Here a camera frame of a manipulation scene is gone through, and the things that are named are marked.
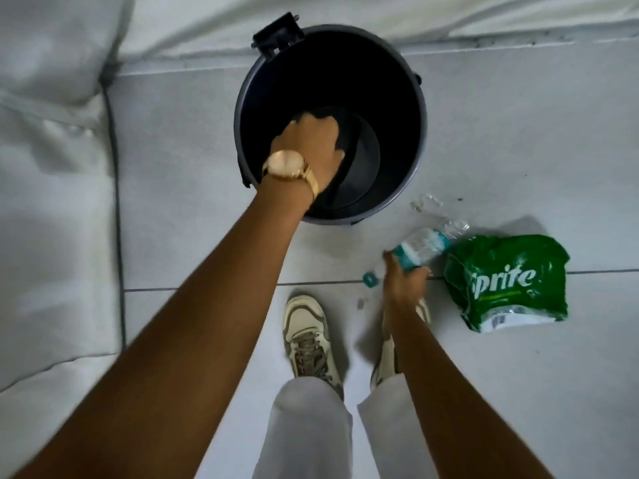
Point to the beige sneaker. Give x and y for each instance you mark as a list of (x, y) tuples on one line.
[(387, 361), (309, 339)]

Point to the person's right forearm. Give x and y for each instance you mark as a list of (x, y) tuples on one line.
[(449, 394)]

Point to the person's right thumb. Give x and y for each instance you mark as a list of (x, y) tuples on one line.
[(391, 261)]

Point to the beige left sneaker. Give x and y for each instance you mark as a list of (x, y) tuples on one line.
[(309, 339)]

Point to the green plastic pack wrapper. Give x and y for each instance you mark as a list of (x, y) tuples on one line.
[(509, 279)]

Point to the gold wristwatch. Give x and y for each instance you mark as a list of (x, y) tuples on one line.
[(287, 164)]

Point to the person's left hand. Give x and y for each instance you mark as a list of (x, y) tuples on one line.
[(314, 144)]

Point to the dark grey trash bin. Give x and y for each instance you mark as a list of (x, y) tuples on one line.
[(309, 74)]

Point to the teal bottle cap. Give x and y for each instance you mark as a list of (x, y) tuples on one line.
[(370, 279)]

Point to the person's left forearm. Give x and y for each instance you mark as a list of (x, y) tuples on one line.
[(189, 324)]

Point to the white trousers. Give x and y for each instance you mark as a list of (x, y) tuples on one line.
[(304, 429)]

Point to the person's left fingers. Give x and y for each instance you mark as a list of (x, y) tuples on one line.
[(319, 123)]

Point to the clear plastic bottle teal label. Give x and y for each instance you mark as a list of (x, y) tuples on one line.
[(424, 241)]

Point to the clear crumpled plastic scrap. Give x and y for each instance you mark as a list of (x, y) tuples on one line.
[(427, 202)]

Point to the white sofa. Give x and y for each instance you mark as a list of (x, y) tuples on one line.
[(55, 219)]

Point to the beige right sneaker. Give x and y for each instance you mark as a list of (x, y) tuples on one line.
[(387, 361)]

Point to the person's right hand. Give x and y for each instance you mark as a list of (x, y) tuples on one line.
[(402, 291)]

